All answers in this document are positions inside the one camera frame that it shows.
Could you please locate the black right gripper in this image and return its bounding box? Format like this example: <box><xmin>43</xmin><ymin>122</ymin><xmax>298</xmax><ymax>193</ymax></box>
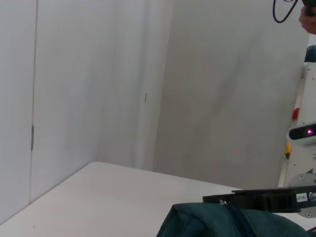
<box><xmin>202</xmin><ymin>185</ymin><xmax>316</xmax><ymax>213</ymax></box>

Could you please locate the dark teal fabric lunch bag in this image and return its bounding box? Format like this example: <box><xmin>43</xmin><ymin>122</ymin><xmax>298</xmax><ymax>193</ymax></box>
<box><xmin>155</xmin><ymin>201</ymin><xmax>316</xmax><ymax>237</ymax></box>

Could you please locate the person's bare hand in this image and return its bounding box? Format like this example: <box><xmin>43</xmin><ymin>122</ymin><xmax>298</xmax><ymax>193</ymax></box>
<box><xmin>298</xmin><ymin>6</ymin><xmax>316</xmax><ymax>35</ymax></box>

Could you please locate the white robot torso column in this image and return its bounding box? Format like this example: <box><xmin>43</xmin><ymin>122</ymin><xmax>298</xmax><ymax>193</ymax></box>
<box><xmin>277</xmin><ymin>61</ymin><xmax>316</xmax><ymax>188</ymax></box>

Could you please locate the black handheld controller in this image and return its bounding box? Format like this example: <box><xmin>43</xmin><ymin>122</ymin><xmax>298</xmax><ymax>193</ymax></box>
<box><xmin>303</xmin><ymin>0</ymin><xmax>316</xmax><ymax>16</ymax></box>

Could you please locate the white and black head camera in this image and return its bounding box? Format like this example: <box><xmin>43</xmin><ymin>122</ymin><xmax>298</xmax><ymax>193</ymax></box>
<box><xmin>286</xmin><ymin>124</ymin><xmax>316</xmax><ymax>147</ymax></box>

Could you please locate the black hanging cable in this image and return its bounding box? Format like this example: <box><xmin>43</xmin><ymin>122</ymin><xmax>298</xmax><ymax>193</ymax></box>
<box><xmin>272</xmin><ymin>0</ymin><xmax>301</xmax><ymax>24</ymax></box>

